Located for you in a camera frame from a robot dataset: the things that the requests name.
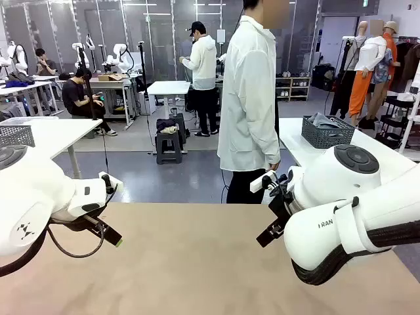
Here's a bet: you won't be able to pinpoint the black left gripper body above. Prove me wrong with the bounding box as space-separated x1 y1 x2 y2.
48 209 105 234

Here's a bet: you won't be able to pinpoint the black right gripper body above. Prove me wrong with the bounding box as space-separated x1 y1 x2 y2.
267 189 295 231

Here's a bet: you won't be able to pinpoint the dark grey plastic basket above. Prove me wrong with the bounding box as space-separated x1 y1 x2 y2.
301 114 356 150

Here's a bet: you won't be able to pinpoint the person right forearm white sleeve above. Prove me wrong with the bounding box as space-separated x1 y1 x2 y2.
255 121 282 165

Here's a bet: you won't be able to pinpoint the grey perforated storage basket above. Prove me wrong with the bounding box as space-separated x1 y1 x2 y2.
0 116 60 148

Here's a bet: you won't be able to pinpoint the dark grey plastic stool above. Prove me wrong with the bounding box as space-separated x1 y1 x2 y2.
156 130 188 165

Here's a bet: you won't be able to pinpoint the person in white shirt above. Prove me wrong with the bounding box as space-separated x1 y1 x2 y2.
217 0 291 205

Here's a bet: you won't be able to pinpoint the wooden shoe shelf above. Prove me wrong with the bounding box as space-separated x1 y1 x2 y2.
275 76 312 102

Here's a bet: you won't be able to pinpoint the seated person black shirt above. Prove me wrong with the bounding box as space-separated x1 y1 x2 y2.
61 68 118 137

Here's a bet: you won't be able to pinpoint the dark folded garment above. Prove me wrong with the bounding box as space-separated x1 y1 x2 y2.
156 117 180 134

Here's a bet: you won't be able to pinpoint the black bag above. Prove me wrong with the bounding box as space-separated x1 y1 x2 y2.
311 64 336 91

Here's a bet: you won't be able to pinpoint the white computer tower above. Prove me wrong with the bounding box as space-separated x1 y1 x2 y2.
137 91 152 116

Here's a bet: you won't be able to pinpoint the white work desk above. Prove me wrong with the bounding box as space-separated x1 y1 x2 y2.
0 80 64 117

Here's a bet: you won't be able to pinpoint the dark blue cloth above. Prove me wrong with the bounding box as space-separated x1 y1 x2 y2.
0 80 30 89

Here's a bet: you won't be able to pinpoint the grey jacket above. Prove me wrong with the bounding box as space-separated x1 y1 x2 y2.
8 72 35 85

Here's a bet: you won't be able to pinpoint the seated person grey shirt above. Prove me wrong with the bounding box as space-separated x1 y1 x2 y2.
34 48 60 77

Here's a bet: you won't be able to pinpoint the person white hoodie black cap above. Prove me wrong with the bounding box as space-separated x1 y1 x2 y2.
178 21 220 138

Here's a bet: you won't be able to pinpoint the white height adjustable desk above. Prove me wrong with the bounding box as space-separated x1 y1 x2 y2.
146 80 192 156

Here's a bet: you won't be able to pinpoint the black upright pole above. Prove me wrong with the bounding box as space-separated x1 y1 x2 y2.
137 41 149 116

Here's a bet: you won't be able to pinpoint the mannequin white top orange trousers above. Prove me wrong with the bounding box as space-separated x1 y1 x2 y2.
348 18 389 127

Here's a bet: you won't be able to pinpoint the black tripod with white top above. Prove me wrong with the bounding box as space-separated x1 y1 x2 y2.
331 35 358 119

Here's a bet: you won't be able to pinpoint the clothes rack with dark garments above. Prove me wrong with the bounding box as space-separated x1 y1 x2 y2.
392 35 420 96

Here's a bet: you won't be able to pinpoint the mannequin orange shirt beige cap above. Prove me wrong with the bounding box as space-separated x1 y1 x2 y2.
372 20 402 122

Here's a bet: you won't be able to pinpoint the bare white mannequin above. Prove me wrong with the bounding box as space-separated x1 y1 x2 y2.
355 21 370 72

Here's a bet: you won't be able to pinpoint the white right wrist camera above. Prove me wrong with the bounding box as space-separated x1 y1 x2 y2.
249 170 277 194

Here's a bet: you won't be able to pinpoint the thin black left gripper cable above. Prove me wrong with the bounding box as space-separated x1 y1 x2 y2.
47 226 106 259

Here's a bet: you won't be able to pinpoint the thick black left arm hose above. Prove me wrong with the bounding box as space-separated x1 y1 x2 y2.
0 229 46 279

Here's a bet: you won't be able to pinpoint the black right arm cable sleeve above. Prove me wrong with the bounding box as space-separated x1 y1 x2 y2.
291 221 420 286

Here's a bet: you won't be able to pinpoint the black camera tripod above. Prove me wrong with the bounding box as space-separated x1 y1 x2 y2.
75 45 103 121

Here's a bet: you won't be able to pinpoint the black wire trolley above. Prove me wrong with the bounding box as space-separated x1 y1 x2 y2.
375 91 417 149

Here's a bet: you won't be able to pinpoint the grey frame work desk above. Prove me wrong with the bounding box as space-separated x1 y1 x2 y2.
87 77 136 127

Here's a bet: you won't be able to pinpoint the white ladder frame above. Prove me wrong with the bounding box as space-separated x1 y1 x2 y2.
398 58 420 162

